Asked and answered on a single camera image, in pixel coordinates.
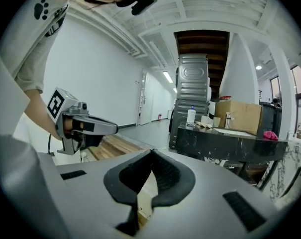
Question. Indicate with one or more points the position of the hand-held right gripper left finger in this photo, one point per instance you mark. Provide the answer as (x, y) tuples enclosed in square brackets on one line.
[(90, 195)]

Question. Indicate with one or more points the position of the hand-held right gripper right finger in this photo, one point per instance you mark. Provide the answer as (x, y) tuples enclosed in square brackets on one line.
[(202, 208)]

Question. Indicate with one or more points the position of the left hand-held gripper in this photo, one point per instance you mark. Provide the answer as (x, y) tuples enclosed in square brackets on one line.
[(56, 104)]

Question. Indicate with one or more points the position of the white plastic lid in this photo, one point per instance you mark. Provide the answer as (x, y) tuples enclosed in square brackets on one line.
[(146, 188)]

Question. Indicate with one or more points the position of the person's left forearm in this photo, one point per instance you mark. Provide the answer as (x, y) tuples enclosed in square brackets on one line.
[(38, 113)]

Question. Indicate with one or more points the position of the person's left hand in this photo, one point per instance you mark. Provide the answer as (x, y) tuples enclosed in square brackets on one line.
[(68, 126)]

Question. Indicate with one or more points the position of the wooden steps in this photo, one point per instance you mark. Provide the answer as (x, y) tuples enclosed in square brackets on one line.
[(110, 146)]

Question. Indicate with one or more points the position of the white door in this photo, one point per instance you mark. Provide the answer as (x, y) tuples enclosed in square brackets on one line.
[(147, 101)]

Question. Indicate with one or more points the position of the red fire extinguisher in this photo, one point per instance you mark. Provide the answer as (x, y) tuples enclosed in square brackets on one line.
[(159, 117)]

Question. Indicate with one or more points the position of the black marble-top table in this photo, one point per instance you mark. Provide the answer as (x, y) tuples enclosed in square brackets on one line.
[(215, 143)]

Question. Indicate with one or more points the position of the beige cup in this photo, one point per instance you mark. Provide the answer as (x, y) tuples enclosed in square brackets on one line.
[(216, 121)]

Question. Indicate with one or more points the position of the long ceiling light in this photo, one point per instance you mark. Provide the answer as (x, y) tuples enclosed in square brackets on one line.
[(168, 77)]

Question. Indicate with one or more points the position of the white bottle blue cap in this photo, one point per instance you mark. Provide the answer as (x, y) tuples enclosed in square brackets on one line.
[(191, 116)]

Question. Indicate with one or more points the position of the white marble-pattern cabinet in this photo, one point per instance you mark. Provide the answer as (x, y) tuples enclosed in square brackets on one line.
[(287, 163)]

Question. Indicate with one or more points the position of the pink cloth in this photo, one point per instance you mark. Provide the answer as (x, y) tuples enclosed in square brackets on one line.
[(270, 136)]

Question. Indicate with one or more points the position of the brown cardboard box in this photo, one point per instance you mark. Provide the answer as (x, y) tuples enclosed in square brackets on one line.
[(239, 116)]

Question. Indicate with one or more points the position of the black cabinet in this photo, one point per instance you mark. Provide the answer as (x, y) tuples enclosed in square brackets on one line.
[(270, 119)]

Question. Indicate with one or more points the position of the grey paw-print shirt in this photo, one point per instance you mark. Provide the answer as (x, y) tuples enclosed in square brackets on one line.
[(28, 34)]

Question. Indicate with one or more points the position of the black head-worn camera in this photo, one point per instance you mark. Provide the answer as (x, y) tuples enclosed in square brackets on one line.
[(142, 5)]

